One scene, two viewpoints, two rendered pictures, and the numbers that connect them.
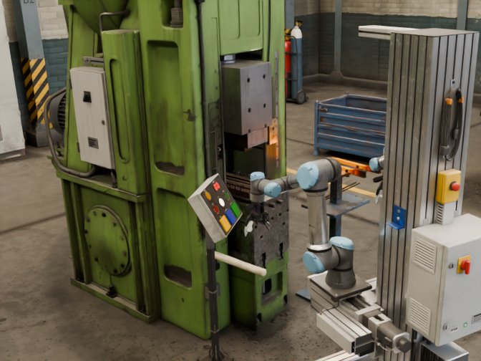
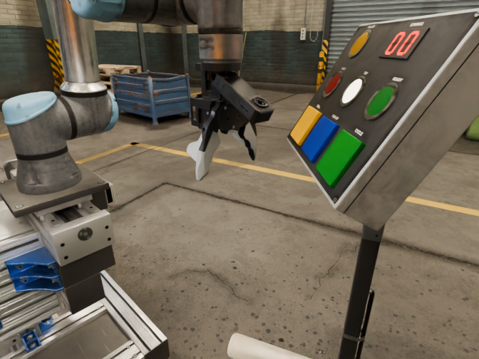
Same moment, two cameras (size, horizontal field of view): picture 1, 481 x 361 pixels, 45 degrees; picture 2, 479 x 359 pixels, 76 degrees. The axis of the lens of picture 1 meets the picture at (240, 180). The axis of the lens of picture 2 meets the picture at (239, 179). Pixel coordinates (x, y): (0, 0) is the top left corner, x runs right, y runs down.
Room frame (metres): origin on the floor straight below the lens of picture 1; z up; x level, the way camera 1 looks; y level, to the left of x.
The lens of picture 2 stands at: (3.47, -0.25, 1.16)
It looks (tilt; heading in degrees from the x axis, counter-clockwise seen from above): 24 degrees down; 161
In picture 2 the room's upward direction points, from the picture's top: straight up
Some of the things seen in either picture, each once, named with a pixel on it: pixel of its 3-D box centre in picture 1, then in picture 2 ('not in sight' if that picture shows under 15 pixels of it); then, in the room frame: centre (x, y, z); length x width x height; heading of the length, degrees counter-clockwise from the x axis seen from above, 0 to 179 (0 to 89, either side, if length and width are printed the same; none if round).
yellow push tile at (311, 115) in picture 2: (224, 223); (306, 125); (2.92, 0.09, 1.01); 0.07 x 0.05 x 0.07; 164
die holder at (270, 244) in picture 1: (240, 219); not in sight; (3.71, 0.01, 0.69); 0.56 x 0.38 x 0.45; 49
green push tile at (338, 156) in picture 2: (235, 210); (340, 158); (3.11, 0.04, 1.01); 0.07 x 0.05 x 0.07; 164
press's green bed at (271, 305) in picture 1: (242, 278); not in sight; (3.71, 0.01, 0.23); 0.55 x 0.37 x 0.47; 49
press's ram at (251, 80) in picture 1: (235, 93); not in sight; (3.70, 0.01, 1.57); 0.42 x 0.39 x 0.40; 49
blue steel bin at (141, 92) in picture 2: not in sight; (151, 95); (-2.13, 0.09, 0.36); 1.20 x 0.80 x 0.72; 30
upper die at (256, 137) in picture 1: (232, 132); not in sight; (3.66, 0.04, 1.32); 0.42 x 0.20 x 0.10; 49
